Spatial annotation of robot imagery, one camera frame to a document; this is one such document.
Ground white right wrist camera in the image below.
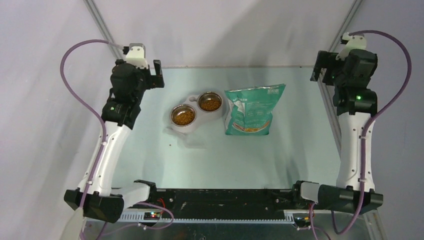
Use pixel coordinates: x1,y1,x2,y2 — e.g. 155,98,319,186
335,32,367,61

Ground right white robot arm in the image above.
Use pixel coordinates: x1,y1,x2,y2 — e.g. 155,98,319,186
290,49,384,214

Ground left controller board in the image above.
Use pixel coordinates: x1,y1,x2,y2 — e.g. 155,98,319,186
143,211,162,221

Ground controller board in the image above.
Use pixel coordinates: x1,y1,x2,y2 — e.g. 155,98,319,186
143,211,162,221
293,216,311,231

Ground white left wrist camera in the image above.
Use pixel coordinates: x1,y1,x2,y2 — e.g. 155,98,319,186
124,43,149,69

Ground brown kibble in right bowl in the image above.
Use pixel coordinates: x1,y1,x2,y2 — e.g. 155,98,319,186
200,99,222,112

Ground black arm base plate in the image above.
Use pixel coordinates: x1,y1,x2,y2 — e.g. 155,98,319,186
126,188,324,220

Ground teal pet food bag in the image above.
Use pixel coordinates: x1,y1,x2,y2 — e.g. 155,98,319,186
224,83,286,136

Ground right steel bowl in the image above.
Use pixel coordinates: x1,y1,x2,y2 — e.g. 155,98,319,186
197,91,222,112

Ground grey double bowl stand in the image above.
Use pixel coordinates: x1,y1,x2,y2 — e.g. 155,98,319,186
169,91,225,134

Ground right controller board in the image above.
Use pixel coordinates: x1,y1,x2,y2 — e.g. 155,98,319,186
293,216,311,231

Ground clear plastic scoop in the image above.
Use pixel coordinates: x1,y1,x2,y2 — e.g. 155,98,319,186
162,127,207,149

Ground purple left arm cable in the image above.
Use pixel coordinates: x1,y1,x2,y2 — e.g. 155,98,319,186
59,39,175,240

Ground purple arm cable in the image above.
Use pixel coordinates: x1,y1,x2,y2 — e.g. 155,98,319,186
309,29,413,240
59,39,175,240

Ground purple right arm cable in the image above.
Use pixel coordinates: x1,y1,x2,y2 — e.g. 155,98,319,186
309,29,413,240

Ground aluminium frame rail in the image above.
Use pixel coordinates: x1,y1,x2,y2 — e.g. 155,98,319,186
76,188,379,223

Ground left steel bowl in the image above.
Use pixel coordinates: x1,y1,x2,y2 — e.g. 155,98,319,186
170,104,197,127

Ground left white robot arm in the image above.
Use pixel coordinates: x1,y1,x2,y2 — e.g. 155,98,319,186
64,59,165,223

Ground brown kibble in left bowl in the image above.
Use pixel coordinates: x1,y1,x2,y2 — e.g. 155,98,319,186
173,111,195,126

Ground brown kibble in bowl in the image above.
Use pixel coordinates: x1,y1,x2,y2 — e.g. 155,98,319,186
173,111,195,126
200,99,222,112

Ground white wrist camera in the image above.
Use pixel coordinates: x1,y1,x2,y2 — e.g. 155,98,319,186
335,32,367,61
124,43,149,69

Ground steel bowl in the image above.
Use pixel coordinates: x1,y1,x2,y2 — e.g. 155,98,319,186
197,91,222,112
170,104,197,127

